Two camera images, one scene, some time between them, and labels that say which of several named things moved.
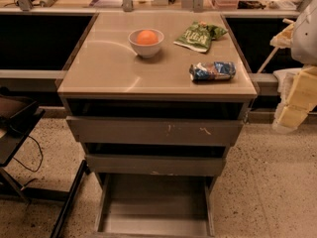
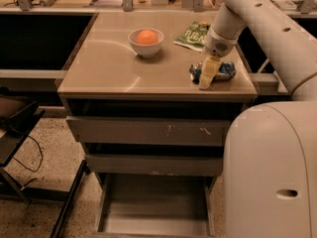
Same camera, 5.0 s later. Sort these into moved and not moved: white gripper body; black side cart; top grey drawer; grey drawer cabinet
Moved: white gripper body
Not moved: grey drawer cabinet; black side cart; top grey drawer
